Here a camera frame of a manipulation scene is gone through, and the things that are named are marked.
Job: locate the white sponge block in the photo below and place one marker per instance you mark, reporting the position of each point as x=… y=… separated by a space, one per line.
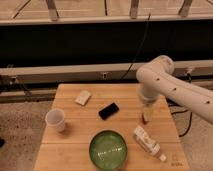
x=83 y=97

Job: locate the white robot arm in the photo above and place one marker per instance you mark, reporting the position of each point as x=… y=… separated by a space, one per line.
x=155 y=78

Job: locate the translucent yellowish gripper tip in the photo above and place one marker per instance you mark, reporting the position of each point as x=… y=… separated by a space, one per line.
x=148 y=110

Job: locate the green glass bowl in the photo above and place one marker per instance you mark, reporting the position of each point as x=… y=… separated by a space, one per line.
x=108 y=151

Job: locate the white plastic bottle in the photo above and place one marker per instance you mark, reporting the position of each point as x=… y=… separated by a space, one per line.
x=149 y=145

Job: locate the black smartphone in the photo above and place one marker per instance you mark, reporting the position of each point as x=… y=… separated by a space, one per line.
x=108 y=111

